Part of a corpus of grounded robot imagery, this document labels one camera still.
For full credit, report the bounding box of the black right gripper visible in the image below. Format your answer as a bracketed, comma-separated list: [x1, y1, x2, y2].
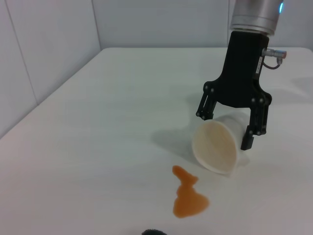
[195, 31, 273, 151]

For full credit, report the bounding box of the white paper cup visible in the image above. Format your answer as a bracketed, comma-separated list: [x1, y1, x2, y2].
[192, 109, 250, 177]

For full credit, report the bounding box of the dark blue rag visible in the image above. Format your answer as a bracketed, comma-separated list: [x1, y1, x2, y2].
[141, 229, 167, 235]

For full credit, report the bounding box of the orange liquid stain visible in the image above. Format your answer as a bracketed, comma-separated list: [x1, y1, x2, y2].
[172, 165, 210, 218]

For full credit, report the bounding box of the right gripper metal cable connector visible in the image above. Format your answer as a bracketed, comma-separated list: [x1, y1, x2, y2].
[261, 48, 288, 70]

